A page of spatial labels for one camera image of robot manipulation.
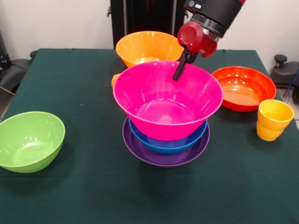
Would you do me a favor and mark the purple bowl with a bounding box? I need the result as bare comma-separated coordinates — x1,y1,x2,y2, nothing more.
122,116,210,168

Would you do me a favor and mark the orange cup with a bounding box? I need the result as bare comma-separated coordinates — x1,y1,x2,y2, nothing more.
111,73,121,88

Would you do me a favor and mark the blue bowl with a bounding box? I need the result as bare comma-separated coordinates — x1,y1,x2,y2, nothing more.
128,118,208,155

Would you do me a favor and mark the dark green tablecloth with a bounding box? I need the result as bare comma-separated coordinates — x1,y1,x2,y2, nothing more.
0,48,299,224

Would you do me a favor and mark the black device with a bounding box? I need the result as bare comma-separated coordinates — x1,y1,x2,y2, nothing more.
0,30,10,70

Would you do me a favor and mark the large yellow-orange bowl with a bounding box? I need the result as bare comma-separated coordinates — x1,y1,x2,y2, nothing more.
115,31,185,69

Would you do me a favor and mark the large pink bowl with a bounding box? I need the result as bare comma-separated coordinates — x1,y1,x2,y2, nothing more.
112,61,224,141

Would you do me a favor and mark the blue cable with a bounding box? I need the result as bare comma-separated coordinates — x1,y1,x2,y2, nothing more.
286,70,299,103

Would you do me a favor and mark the yellow cup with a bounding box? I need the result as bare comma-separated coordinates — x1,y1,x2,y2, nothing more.
256,99,295,142

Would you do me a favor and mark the green bowl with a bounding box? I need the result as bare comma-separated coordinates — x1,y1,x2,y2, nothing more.
0,111,66,174

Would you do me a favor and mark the shallow red-orange bowl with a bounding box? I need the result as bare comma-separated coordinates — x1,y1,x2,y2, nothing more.
212,66,277,113

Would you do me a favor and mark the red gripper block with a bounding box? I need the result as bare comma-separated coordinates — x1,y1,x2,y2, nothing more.
172,21,218,82

